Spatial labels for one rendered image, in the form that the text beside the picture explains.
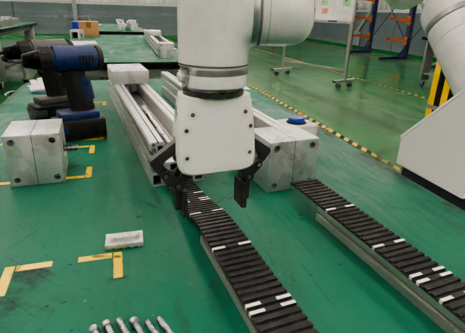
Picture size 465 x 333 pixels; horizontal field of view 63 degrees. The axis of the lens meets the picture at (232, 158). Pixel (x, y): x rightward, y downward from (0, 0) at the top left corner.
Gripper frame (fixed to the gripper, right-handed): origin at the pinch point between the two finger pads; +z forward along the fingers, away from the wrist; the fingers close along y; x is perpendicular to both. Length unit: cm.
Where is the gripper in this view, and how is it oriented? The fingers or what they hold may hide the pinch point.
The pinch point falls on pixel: (212, 200)
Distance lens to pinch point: 52.8
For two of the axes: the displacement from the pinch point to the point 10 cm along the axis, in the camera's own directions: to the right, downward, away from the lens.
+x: -3.7, -3.5, 8.6
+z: -0.3, 9.3, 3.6
